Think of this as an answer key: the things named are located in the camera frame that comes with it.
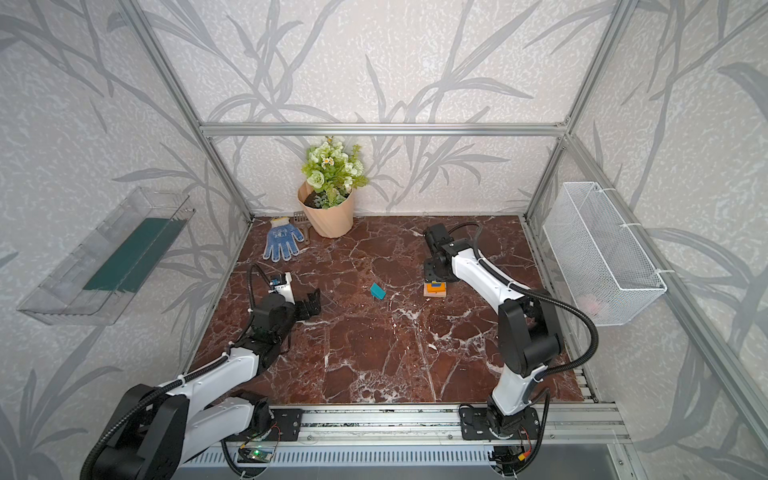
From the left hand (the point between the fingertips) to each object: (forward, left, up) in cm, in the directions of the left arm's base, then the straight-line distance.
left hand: (310, 282), depth 88 cm
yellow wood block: (-2, -37, +4) cm, 37 cm away
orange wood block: (+3, -37, -8) cm, 38 cm away
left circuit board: (-42, +8, -11) cm, 44 cm away
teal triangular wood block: (+3, -19, -10) cm, 22 cm away
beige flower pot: (+26, -2, -1) cm, 26 cm away
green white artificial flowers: (+32, -4, +15) cm, 36 cm away
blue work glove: (+28, +20, -12) cm, 37 cm away
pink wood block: (+2, -35, -9) cm, 37 cm away
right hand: (+7, -39, 0) cm, 39 cm away
